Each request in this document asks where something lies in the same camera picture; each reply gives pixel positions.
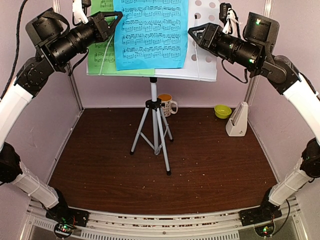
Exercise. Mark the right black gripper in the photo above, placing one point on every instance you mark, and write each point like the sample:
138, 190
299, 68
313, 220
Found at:
209, 38

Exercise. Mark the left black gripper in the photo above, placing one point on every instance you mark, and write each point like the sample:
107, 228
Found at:
102, 30

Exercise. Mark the light blue music stand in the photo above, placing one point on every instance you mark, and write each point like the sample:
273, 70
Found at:
198, 66

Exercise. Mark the green sheet music page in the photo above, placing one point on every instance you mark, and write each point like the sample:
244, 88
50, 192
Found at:
101, 60

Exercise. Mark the blue paper sheet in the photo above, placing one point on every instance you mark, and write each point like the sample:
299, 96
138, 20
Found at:
152, 34

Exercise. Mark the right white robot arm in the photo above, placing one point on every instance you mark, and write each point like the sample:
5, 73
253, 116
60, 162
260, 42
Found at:
254, 52

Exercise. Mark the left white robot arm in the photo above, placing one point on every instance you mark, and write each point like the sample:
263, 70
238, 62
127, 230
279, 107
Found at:
55, 46

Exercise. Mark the patterned mug with orange inside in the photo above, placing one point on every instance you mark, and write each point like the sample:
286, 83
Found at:
170, 106

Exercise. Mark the small green bowl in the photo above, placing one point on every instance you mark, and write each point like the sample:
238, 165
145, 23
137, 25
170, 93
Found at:
222, 111

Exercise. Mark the white metronome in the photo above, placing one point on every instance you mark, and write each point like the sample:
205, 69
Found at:
238, 122

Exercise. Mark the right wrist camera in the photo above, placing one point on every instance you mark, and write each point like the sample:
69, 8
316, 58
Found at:
230, 20

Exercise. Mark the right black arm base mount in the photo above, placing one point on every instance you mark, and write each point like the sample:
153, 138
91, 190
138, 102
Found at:
265, 212

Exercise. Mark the front aluminium rail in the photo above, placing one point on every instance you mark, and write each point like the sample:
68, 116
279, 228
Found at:
221, 225

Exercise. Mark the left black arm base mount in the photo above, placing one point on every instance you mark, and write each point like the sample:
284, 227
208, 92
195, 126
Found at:
67, 218

